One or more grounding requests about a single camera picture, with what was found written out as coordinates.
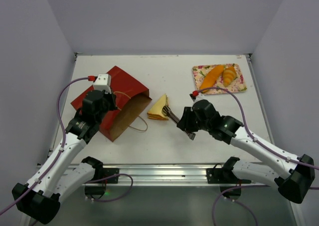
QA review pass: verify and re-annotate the fake croissant bread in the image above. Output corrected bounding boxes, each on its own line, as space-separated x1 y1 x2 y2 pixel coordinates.
222 66 237 87

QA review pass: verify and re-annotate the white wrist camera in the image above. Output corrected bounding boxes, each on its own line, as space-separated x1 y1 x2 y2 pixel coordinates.
190 91 206 103
93 74 112 93

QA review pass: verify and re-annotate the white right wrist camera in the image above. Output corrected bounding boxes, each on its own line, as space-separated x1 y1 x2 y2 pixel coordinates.
190 91 206 103

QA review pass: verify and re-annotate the aluminium frame rail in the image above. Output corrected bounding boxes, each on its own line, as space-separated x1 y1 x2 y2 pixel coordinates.
62 164 295 187

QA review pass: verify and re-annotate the fake orange bread loaf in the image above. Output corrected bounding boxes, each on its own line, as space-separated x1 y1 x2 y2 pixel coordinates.
200 65 224 90

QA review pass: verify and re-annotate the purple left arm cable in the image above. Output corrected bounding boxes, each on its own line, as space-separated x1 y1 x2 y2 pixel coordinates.
0 76 134 224

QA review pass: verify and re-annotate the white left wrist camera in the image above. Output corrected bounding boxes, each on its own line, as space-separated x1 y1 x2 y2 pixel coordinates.
93 74 112 93

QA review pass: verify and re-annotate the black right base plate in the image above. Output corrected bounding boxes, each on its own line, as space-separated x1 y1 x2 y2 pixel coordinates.
206 163 252 184

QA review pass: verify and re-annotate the fake triangle sandwich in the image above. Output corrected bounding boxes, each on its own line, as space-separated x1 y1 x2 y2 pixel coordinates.
147 94 169 120

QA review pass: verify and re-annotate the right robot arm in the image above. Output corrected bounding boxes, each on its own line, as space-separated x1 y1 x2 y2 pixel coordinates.
177 100 315 204

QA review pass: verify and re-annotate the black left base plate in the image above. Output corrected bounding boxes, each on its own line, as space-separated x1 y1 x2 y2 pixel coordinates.
101 167 120 184

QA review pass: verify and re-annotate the red paper bag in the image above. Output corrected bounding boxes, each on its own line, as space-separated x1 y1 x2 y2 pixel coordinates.
66 66 151 142

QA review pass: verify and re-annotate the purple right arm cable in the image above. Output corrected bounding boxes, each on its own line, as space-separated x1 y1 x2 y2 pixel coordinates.
198 86 319 226

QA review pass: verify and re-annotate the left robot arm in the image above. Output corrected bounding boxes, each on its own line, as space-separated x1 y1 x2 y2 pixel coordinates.
12 90 117 225

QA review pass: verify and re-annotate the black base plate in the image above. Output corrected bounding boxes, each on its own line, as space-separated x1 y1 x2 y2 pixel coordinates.
206 163 252 184
101 167 120 184

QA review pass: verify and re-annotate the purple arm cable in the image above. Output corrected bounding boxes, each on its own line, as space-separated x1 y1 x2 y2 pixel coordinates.
198 86 319 226
0 76 134 224

